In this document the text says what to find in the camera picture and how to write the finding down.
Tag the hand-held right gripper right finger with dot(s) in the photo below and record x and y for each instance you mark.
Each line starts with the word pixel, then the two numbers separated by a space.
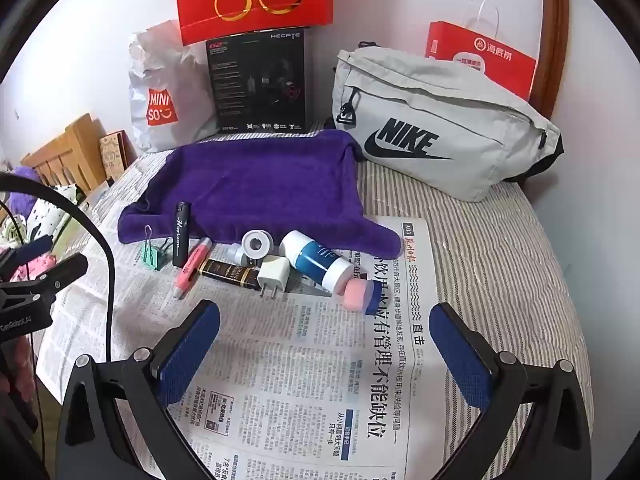
pixel 460 350

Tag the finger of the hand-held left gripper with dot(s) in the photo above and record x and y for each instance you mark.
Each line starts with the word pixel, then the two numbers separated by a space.
pixel 35 247
pixel 65 270

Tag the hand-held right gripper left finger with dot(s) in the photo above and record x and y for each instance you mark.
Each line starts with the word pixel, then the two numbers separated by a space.
pixel 192 345

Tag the pink marker pen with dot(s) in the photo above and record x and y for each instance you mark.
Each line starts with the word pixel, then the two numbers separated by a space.
pixel 190 270

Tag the dark tube with gold bands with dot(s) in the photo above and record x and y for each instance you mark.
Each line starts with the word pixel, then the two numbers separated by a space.
pixel 225 271

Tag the green binder clip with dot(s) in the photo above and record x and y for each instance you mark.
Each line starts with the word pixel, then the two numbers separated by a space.
pixel 152 255

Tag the small white cylinder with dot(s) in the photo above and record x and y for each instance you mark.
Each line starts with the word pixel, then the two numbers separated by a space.
pixel 237 256

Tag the white charger plug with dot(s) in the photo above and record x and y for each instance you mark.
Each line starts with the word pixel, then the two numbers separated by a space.
pixel 272 272

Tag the black lighter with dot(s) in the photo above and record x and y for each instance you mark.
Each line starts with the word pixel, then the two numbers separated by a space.
pixel 181 235

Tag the white tape roll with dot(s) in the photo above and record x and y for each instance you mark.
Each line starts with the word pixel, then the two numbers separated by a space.
pixel 246 247

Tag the blue and white bottle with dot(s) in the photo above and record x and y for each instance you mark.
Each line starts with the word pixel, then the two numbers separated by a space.
pixel 315 257

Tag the floral printed bedding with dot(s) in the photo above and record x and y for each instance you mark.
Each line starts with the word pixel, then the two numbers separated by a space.
pixel 50 215

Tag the purple plush toy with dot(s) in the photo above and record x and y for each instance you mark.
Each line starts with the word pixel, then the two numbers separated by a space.
pixel 27 180

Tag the wooden headboard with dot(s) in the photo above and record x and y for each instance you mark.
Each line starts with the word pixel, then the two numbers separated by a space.
pixel 75 155

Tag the newspaper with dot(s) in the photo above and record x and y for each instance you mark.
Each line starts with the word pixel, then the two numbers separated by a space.
pixel 300 360

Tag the patterned cardboard box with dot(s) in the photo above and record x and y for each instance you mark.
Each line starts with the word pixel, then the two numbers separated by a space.
pixel 112 157

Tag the purple towel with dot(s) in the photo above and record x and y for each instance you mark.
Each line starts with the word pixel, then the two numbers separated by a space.
pixel 260 185

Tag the white plastic shopping bag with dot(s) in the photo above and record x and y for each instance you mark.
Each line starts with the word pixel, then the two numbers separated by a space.
pixel 160 75

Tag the grey waist bag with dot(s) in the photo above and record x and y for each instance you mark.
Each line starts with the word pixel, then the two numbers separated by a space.
pixel 450 110

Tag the black headset box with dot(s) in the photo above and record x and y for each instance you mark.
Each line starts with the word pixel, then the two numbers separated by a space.
pixel 250 85

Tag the red and white paper bag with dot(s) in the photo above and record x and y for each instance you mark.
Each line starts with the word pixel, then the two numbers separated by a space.
pixel 500 60

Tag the red gift bag gold print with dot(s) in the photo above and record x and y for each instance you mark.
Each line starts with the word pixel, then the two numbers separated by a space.
pixel 280 5

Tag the brown wooden frame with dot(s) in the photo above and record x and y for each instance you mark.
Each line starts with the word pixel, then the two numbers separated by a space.
pixel 555 35

